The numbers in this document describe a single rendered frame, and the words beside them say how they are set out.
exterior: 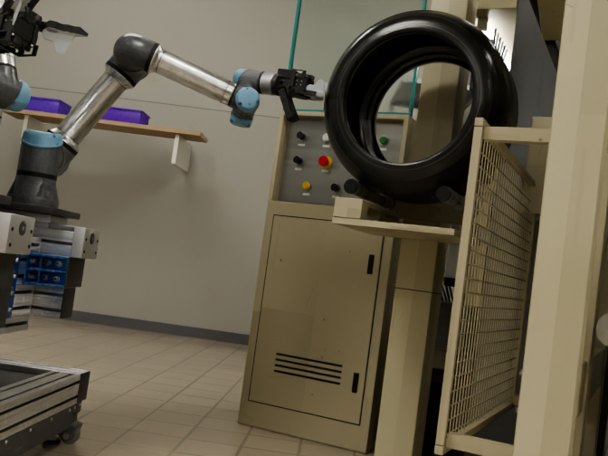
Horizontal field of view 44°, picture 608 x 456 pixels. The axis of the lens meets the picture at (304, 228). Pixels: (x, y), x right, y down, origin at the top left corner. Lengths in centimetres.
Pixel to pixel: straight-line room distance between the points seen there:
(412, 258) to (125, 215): 395
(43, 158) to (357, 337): 129
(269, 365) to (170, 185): 332
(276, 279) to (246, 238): 300
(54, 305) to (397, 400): 112
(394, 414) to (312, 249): 75
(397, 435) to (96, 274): 406
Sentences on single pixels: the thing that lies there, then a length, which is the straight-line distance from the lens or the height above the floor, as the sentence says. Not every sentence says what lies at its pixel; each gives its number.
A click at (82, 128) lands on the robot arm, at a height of 99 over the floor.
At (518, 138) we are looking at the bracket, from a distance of 160.
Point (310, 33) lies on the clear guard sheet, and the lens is 315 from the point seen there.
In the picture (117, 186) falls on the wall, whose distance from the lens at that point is 620.
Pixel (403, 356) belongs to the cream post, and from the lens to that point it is 251.
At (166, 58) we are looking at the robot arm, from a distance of 239.
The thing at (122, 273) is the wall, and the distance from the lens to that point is 615.
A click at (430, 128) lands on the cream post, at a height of 116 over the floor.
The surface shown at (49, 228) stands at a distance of 231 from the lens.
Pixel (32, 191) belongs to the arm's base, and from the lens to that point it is 232.
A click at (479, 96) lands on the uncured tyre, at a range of 214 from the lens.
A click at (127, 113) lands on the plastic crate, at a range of 576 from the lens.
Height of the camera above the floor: 63
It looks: 3 degrees up
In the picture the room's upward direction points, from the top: 8 degrees clockwise
